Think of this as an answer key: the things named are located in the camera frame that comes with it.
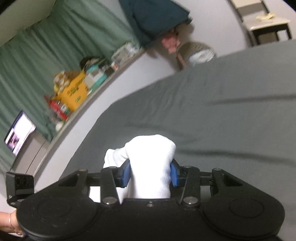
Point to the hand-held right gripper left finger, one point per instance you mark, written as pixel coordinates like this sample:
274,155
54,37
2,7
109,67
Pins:
126,176

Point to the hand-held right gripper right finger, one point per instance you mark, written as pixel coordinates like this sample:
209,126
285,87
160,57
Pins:
174,176

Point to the white shirt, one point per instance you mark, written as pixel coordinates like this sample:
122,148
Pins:
150,157

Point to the person's left hand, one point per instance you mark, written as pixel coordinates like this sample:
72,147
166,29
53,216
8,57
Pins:
9,222

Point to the white round lamp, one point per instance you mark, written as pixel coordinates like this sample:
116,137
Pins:
59,126

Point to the red milk carton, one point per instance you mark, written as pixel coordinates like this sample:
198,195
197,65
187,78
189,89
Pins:
57,107

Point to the yellow cardboard box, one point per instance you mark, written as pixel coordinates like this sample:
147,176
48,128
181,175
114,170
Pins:
74,92

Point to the white teal box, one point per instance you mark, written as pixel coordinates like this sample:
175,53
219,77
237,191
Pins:
96,77

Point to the small pill bottle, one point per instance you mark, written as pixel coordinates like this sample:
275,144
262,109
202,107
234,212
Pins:
115,66

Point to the brown plush monkey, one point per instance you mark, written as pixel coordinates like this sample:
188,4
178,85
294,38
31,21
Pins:
61,80

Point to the black bag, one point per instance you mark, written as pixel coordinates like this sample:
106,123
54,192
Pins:
89,61

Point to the transparent pouch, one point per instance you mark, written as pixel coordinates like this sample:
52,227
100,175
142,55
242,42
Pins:
122,52

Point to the green curtain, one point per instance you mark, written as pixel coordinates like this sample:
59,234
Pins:
57,46

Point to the dark blue jacket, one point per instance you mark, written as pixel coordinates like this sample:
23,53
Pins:
152,18

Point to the pale yellow rag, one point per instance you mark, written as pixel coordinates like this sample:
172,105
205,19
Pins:
266,16

